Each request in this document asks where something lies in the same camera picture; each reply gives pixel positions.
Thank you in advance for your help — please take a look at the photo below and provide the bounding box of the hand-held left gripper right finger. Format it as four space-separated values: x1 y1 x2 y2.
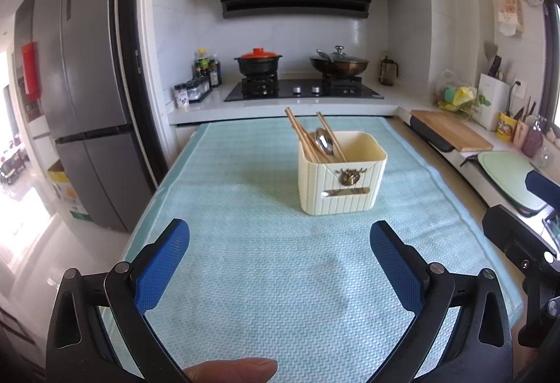
369 219 513 383

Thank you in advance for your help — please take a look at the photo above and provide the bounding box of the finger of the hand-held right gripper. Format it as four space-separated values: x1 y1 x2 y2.
482 204 560 264
525 170 560 206

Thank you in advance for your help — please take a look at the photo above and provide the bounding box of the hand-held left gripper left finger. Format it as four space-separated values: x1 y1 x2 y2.
46 218 194 383

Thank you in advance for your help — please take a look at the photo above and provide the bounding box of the cream ribbed utensil container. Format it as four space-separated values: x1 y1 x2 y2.
298 130 388 216

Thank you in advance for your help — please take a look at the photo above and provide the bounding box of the metal spoon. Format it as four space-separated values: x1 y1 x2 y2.
315 128 336 157

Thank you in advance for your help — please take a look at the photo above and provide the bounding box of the person's left hand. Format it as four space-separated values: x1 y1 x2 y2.
183 357 279 383

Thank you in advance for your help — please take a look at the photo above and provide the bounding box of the green cutting board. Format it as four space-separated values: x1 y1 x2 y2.
477 151 548 211

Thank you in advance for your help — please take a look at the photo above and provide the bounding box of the pink soap bottle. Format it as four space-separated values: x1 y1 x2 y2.
520 116 546 159

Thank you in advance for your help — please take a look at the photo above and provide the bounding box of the yellow packet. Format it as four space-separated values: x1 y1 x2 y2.
496 112 517 143

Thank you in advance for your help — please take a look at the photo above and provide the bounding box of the light blue woven mat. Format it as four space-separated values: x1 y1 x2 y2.
122 117 523 383

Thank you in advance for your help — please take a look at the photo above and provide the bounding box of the white knife block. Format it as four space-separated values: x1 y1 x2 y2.
476 42 511 131

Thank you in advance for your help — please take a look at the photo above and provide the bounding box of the wooden cutting board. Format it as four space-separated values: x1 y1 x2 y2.
410 109 494 153

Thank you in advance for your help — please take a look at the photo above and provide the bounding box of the yellow cardboard box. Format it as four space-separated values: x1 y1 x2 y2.
47 160 92 222

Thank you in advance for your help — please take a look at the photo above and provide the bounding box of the black tray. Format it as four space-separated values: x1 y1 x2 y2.
409 114 454 153

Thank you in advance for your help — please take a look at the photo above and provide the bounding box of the window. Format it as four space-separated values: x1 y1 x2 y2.
537 0 560 140

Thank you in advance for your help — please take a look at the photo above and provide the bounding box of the plastic bag with yellow-green contents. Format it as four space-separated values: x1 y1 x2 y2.
435 69 477 113

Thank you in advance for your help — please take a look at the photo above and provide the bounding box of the white kitchen counter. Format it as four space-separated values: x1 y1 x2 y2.
168 79 543 218

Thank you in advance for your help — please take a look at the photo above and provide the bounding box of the white spice jar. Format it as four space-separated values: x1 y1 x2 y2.
174 83 190 110

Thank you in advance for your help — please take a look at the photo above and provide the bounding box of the glass french press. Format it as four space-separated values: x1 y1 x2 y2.
378 56 400 86

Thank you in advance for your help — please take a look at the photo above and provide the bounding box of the grey refrigerator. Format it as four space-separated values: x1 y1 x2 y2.
33 0 136 233

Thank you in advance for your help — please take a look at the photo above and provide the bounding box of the black gas cooktop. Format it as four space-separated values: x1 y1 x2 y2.
224 77 385 102

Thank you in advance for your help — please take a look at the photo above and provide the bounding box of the sauce bottle with yellow cap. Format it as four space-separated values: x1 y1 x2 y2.
195 49 210 78

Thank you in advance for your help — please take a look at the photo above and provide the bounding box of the wok with glass lid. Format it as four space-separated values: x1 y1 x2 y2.
309 45 369 78

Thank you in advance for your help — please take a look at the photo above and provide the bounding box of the black pot with orange lid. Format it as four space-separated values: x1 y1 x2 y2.
233 48 283 78

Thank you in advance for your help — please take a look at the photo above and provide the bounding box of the red hanging item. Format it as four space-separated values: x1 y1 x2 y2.
20 42 40 102

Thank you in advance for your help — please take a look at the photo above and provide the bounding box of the hanging wall decoration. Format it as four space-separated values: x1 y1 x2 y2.
495 0 525 36

